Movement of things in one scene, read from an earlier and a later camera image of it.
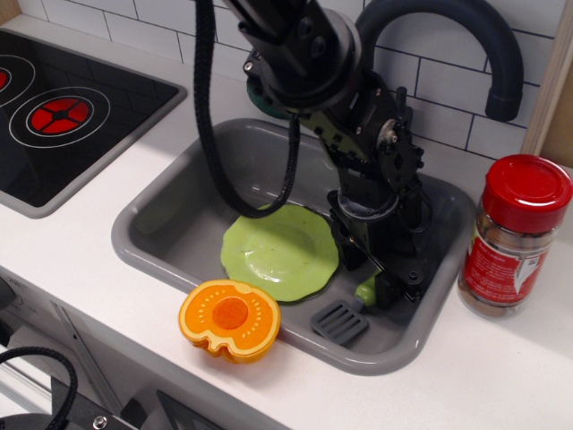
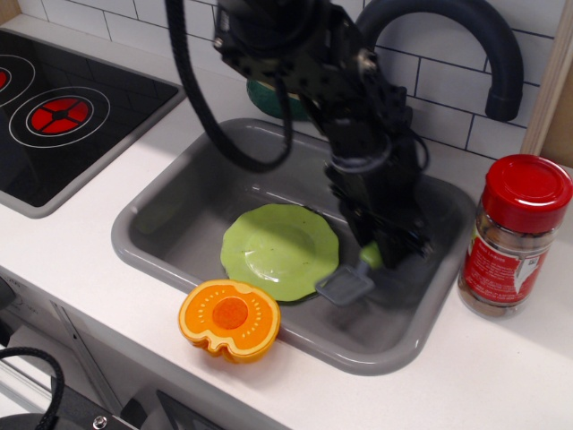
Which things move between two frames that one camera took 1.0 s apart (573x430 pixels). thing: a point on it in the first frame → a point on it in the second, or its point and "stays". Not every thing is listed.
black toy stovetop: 68,119 stays
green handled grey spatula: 343,323 → 347,284
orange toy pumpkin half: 232,317 stays
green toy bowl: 262,101 stays
